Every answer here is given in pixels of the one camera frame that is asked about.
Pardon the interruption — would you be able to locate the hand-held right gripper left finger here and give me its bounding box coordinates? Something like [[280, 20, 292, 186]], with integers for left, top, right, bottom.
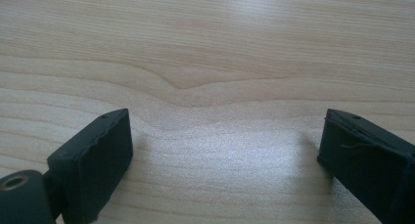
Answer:
[[46, 108, 134, 224]]

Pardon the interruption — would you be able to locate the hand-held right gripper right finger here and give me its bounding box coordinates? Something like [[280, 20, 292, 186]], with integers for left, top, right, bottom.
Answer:
[[317, 108, 415, 224]]

